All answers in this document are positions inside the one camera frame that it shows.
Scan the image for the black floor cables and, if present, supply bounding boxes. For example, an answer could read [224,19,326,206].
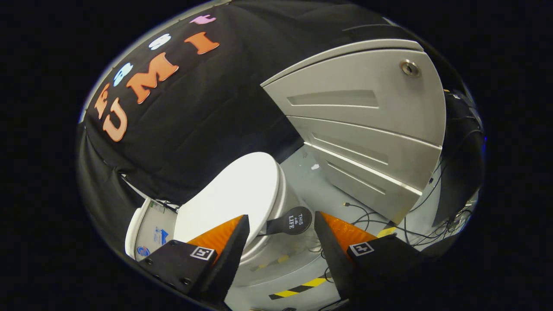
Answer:
[343,160,476,248]

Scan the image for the yellow black hazard tape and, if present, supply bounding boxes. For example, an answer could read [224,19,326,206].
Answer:
[269,277,329,301]

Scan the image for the white drawer cabinet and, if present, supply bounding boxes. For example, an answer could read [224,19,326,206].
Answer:
[261,39,446,225]

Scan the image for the black round lid handle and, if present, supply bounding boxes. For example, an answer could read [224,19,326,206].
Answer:
[258,206,313,237]

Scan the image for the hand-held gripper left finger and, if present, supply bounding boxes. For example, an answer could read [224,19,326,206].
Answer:
[138,215,250,303]

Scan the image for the white toilet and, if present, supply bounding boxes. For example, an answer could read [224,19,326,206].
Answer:
[124,166,333,288]

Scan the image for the black backdrop cloth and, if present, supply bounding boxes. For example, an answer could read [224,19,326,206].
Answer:
[77,0,486,260]

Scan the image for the white toilet lid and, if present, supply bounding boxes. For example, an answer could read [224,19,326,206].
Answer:
[174,152,280,249]

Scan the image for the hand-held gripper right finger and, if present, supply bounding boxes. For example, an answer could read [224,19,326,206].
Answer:
[314,211,426,301]

